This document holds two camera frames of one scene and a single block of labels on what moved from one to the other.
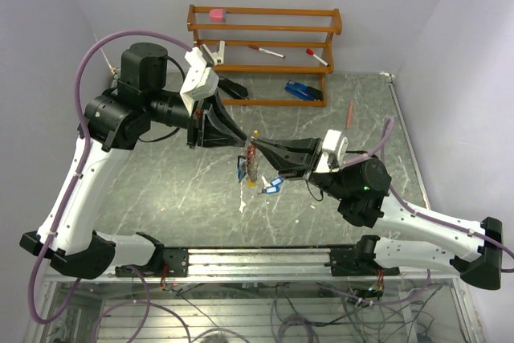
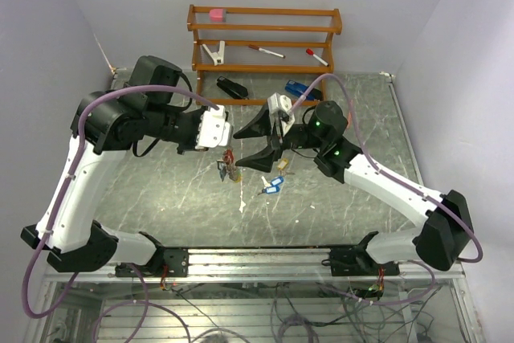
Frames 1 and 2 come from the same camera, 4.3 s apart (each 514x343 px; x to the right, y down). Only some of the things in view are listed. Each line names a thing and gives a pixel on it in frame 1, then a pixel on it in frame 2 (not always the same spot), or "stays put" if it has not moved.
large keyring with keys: (247, 166) → (226, 165)
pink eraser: (216, 15) stays put
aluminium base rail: (259, 264) stays put
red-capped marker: (259, 48) stays put
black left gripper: (211, 125) → (181, 149)
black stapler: (232, 88) stays put
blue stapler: (306, 92) stays put
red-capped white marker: (311, 52) stays put
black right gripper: (294, 165) → (260, 127)
